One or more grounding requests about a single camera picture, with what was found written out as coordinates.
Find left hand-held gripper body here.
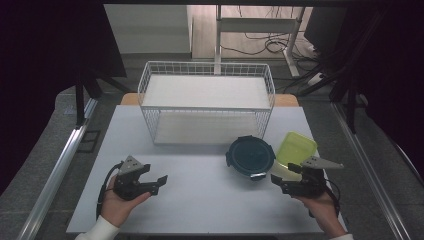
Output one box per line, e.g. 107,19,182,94
113,155,146,201

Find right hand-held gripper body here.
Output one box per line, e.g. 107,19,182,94
281,155,345,200

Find green rectangular container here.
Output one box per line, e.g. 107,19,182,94
269,131,319,183

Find round container with dark lid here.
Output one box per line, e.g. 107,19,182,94
225,134,277,182

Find white wire rack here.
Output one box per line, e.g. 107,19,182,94
137,60,277,147

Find person's left hand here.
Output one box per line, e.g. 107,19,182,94
100,174,153,229

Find person's right hand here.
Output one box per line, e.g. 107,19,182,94
293,190,348,239

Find wooden board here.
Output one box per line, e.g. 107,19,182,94
119,92,300,108

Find black stand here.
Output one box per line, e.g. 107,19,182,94
74,69,133,130
296,9,388,135

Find white power strip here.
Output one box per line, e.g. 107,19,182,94
307,72,324,87

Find black curtain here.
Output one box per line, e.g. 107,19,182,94
0,0,128,196
303,4,424,184

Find white cabinet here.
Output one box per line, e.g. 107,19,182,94
103,4,194,55

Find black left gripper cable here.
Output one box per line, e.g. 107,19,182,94
95,161,124,221

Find black floor bracket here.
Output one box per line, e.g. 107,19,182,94
76,129,102,154

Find aluminium rail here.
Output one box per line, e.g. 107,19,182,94
330,101,412,240
16,98,99,240

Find black floor cables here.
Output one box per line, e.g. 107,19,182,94
219,5,331,94

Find white desk frame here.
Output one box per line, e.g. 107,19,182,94
213,4,307,78

